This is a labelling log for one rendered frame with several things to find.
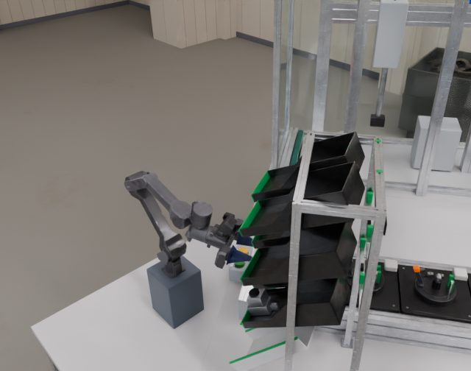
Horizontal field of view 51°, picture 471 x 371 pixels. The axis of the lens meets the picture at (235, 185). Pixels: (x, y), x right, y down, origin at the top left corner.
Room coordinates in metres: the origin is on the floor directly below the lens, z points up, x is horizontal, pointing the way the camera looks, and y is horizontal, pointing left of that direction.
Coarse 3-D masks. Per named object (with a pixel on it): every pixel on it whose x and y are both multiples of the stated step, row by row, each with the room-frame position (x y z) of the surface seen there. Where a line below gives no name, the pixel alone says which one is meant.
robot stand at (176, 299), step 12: (156, 264) 1.32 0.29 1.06; (192, 264) 1.32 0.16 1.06; (156, 276) 1.26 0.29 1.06; (168, 276) 1.26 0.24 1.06; (180, 276) 1.26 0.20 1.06; (192, 276) 1.26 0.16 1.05; (156, 288) 1.26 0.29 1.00; (168, 288) 1.20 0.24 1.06; (180, 288) 1.23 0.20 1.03; (192, 288) 1.26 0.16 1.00; (156, 300) 1.27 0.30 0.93; (168, 300) 1.21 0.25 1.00; (180, 300) 1.22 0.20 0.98; (192, 300) 1.26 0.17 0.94; (168, 312) 1.22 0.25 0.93; (180, 312) 1.22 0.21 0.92; (192, 312) 1.25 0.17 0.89; (180, 324) 1.22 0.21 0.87
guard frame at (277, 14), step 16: (288, 80) 2.68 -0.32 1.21; (272, 96) 2.20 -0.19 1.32; (288, 96) 2.68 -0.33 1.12; (272, 112) 2.20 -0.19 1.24; (288, 112) 2.68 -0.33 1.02; (272, 128) 2.20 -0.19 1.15; (288, 128) 2.68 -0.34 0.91; (272, 144) 2.20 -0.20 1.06; (464, 144) 2.45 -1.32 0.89; (272, 160) 2.20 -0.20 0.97; (432, 192) 2.01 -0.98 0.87; (448, 192) 2.00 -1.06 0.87; (464, 192) 1.98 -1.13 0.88
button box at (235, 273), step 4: (236, 248) 1.52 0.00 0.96; (248, 248) 1.51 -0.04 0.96; (252, 248) 1.52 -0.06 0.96; (248, 252) 1.49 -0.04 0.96; (232, 264) 1.42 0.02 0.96; (244, 264) 1.42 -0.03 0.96; (232, 268) 1.40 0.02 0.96; (236, 268) 1.40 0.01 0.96; (240, 268) 1.40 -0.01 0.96; (244, 268) 1.40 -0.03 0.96; (232, 272) 1.39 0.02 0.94; (236, 272) 1.39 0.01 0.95; (240, 272) 1.39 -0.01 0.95; (232, 276) 1.39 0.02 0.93; (236, 276) 1.39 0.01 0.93; (240, 276) 1.39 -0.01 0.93; (236, 280) 1.39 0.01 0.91; (240, 280) 1.39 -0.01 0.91
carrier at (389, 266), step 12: (384, 264) 1.38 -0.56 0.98; (396, 264) 1.36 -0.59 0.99; (348, 276) 1.30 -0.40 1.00; (384, 276) 1.32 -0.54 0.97; (396, 276) 1.32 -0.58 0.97; (384, 288) 1.26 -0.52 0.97; (396, 288) 1.26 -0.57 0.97; (348, 300) 1.21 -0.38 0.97; (372, 300) 1.20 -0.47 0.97; (384, 300) 1.20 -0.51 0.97; (396, 300) 1.20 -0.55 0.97; (396, 312) 1.16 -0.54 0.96
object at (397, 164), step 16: (384, 144) 2.53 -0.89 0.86; (400, 144) 2.53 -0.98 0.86; (368, 160) 2.35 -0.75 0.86; (384, 160) 2.34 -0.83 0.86; (400, 160) 2.34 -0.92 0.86; (384, 176) 2.18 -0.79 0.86; (400, 176) 2.18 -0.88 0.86; (416, 176) 2.17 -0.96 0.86; (432, 176) 2.17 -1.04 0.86; (448, 176) 2.17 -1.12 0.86; (464, 176) 2.16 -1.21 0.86; (400, 192) 2.03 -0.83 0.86
